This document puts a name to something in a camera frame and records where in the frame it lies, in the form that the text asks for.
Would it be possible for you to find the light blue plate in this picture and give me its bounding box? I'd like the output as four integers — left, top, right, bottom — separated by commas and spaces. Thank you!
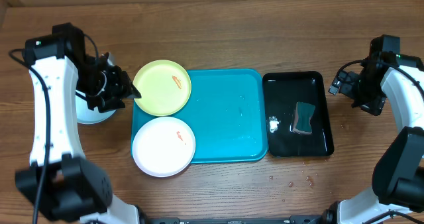
74, 53, 117, 125

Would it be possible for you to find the pink white plate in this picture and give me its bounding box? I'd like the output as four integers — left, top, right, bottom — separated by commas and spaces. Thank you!
132, 117, 196, 178

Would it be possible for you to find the green scrubbing sponge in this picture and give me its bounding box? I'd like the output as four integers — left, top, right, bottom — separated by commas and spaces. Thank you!
291, 102, 315, 135

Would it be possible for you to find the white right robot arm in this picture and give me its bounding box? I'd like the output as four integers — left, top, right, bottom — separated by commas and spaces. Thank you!
314, 52, 423, 223

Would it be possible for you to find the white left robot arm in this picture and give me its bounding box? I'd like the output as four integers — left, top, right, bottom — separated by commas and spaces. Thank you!
15, 32, 148, 223

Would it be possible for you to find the black water tray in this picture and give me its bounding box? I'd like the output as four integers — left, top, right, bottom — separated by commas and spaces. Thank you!
262, 71, 334, 157

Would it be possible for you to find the teal serving tray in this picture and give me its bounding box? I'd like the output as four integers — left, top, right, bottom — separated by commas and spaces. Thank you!
134, 68, 268, 164

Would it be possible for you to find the yellow plate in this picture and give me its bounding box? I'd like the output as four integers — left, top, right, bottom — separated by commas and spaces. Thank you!
133, 60, 191, 117

